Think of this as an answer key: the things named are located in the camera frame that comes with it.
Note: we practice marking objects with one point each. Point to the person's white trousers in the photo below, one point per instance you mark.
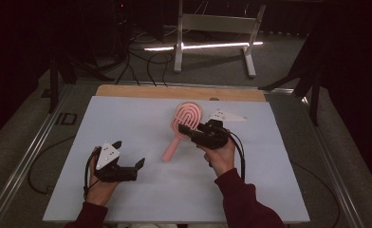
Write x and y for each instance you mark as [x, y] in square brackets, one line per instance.
[155, 226]

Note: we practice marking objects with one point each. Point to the white light strip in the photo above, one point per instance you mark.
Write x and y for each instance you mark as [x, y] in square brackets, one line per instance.
[206, 46]

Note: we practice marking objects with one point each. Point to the person's left hand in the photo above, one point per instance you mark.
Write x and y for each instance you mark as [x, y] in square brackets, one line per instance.
[100, 193]

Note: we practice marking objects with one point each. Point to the black stand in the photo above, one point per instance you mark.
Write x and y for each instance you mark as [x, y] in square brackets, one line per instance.
[53, 85]
[314, 95]

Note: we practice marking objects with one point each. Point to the person's right hand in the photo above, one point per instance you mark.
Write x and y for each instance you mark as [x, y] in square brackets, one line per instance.
[222, 160]

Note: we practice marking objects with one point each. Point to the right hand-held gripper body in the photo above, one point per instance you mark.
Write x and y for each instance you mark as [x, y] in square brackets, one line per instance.
[212, 136]

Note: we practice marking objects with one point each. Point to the aluminium floor rail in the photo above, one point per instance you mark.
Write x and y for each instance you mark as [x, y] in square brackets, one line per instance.
[336, 164]
[26, 158]

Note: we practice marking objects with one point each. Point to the pink hairbrush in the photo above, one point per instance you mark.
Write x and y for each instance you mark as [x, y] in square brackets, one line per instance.
[187, 114]

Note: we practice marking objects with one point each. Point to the white table mat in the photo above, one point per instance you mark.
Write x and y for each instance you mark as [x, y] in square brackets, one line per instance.
[174, 193]

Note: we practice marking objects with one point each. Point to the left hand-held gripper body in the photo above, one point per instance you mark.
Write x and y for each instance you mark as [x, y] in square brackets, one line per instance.
[111, 172]

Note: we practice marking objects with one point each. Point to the white metal stand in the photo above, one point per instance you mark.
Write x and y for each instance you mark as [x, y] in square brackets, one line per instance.
[217, 23]

